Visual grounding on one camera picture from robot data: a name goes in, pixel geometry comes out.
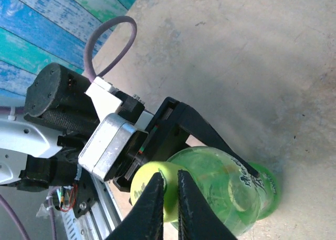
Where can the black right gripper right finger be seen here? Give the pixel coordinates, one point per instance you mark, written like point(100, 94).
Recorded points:
point(194, 224)

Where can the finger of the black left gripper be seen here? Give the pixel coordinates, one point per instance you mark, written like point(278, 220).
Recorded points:
point(202, 127)
point(122, 185)

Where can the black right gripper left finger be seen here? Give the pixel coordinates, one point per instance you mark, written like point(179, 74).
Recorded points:
point(144, 224)

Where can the lime green bottle cap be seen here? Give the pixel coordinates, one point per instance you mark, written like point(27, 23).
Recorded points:
point(141, 177)

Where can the green tea bottle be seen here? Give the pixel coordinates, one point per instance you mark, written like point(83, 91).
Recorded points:
point(223, 192)

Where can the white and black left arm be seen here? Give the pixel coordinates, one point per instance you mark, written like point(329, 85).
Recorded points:
point(21, 135)

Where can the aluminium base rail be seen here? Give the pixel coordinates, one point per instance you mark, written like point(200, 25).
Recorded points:
point(99, 211)

